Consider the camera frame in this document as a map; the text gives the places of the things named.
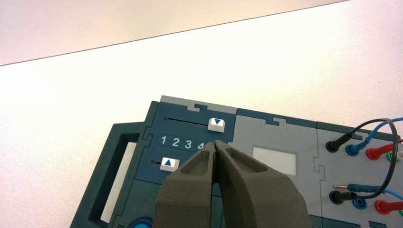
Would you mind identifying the black banana plug cable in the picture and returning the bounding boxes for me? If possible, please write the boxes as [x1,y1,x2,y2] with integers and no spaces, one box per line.
[325,118,401,205]

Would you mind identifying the blue jack socket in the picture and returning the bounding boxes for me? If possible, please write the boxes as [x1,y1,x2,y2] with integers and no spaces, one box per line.
[352,196,368,210]

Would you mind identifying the blue banana plug cable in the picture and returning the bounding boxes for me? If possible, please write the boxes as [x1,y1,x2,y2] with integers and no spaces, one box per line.
[334,117,403,201]

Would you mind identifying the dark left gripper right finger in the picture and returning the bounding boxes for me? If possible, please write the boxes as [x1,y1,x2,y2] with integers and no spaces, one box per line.
[215,140,312,228]

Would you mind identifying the blue round push button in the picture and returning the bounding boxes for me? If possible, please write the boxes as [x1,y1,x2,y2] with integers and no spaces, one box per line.
[127,217,154,228]

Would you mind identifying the grey and teal task box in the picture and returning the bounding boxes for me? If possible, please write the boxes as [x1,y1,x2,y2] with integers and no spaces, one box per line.
[69,95,403,228]

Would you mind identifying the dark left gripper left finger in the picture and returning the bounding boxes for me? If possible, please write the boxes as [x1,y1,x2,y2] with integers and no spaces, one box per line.
[153,142,219,228]

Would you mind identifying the white rectangular display window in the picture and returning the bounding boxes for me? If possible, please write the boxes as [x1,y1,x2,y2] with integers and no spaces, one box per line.
[252,146,297,176]

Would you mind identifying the red banana plug cable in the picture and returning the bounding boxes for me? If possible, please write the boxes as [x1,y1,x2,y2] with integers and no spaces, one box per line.
[365,138,403,216]

